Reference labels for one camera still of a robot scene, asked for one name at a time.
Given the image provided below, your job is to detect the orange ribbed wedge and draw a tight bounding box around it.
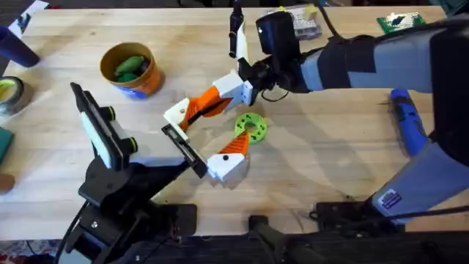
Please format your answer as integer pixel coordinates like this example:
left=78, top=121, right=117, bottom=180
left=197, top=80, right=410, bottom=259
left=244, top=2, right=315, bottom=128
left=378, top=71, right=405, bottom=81
left=180, top=97, right=206, bottom=132

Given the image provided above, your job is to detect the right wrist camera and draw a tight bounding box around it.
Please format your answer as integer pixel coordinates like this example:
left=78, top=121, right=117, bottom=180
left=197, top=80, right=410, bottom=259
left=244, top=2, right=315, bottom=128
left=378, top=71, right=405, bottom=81
left=255, top=10, right=302, bottom=65

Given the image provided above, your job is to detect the wrist upright plate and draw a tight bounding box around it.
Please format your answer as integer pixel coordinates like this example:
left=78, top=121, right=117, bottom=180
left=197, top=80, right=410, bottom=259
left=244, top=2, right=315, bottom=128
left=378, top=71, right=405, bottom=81
left=70, top=82, right=139, bottom=172
left=228, top=0, right=251, bottom=62

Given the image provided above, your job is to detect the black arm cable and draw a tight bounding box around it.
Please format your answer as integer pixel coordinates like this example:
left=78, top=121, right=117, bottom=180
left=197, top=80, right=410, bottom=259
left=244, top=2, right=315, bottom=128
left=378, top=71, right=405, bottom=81
left=317, top=0, right=347, bottom=40

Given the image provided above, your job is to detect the black rail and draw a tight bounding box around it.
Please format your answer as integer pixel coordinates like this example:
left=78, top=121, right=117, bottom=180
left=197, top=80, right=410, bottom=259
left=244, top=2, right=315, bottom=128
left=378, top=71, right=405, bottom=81
left=120, top=200, right=469, bottom=264

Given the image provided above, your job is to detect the white paper card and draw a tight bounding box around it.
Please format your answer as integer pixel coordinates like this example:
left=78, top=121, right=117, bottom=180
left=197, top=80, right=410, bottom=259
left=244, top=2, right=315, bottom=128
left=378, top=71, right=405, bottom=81
left=7, top=0, right=50, bottom=38

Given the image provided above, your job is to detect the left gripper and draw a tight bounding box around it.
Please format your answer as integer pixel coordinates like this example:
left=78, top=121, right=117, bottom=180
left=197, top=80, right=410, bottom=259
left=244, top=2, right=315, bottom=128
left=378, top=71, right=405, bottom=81
left=78, top=98, right=251, bottom=210

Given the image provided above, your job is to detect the brown round object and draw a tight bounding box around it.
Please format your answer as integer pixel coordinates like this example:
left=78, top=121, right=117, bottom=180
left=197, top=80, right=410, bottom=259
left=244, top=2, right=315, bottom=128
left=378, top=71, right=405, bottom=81
left=0, top=174, right=16, bottom=194

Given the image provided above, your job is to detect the left wrist upright plate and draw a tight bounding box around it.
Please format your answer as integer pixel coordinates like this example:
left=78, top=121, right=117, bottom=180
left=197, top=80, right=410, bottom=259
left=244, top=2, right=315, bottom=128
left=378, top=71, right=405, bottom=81
left=70, top=82, right=139, bottom=172

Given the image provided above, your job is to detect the tape roll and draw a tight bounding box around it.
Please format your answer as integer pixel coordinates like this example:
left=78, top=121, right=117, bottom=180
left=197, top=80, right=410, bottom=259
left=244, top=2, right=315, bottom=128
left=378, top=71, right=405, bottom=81
left=0, top=76, right=27, bottom=117

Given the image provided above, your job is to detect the right wrist upright plate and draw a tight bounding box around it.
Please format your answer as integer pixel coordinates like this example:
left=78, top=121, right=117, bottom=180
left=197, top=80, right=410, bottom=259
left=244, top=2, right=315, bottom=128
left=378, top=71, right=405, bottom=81
left=228, top=0, right=251, bottom=62

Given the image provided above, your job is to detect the green flat pad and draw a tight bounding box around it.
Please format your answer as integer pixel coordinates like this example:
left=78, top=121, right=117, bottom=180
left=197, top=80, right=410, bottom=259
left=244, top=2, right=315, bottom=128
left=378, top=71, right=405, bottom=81
left=0, top=126, right=15, bottom=165

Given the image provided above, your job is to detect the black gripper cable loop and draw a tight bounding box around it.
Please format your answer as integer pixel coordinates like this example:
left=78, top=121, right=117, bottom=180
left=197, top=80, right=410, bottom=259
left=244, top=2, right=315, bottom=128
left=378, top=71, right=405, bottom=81
left=260, top=87, right=290, bottom=103

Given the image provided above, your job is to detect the dark blue cylinder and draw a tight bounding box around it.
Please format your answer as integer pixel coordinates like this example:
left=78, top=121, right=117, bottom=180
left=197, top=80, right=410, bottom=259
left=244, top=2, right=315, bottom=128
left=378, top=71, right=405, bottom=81
left=0, top=26, right=41, bottom=68

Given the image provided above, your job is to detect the clear box of parts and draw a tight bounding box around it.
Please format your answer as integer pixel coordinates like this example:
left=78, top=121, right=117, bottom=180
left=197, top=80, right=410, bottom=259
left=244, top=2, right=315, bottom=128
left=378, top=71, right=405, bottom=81
left=269, top=4, right=323, bottom=40

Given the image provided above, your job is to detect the blue electric screwdriver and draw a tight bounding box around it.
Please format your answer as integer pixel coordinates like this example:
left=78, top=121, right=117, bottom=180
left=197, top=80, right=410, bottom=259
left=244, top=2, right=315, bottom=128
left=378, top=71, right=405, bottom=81
left=388, top=89, right=430, bottom=158

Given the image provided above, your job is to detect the orange tub with toys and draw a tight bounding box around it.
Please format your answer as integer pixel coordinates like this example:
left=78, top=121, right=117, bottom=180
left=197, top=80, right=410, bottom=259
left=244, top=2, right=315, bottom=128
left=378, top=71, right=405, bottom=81
left=99, top=42, right=163, bottom=100

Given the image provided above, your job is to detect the green disc with holes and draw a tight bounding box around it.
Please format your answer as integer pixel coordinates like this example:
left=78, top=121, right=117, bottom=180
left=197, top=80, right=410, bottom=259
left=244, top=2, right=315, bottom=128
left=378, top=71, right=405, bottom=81
left=234, top=112, right=268, bottom=144

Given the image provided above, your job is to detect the green board with blocks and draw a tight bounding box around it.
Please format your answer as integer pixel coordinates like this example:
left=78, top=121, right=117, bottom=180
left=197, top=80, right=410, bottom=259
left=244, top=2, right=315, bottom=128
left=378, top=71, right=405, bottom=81
left=377, top=11, right=427, bottom=35

